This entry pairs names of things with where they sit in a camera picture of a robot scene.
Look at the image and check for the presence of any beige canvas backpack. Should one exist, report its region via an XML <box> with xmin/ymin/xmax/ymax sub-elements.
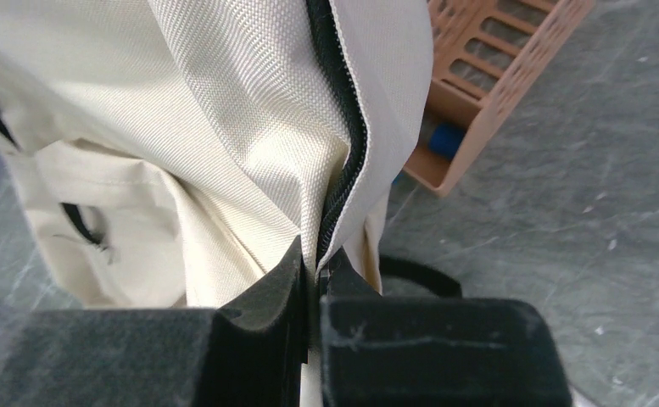
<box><xmin>0</xmin><ymin>1</ymin><xmax>433</xmax><ymax>406</ymax></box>

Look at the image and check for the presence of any orange plastic file organizer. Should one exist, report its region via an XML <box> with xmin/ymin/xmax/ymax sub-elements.
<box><xmin>404</xmin><ymin>0</ymin><xmax>595</xmax><ymax>197</ymax></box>

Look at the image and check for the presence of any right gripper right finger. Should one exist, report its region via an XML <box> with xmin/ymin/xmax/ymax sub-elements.
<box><xmin>319</xmin><ymin>251</ymin><xmax>572</xmax><ymax>406</ymax></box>

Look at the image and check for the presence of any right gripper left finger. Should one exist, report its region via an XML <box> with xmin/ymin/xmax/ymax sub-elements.
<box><xmin>0</xmin><ymin>241</ymin><xmax>307</xmax><ymax>406</ymax></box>

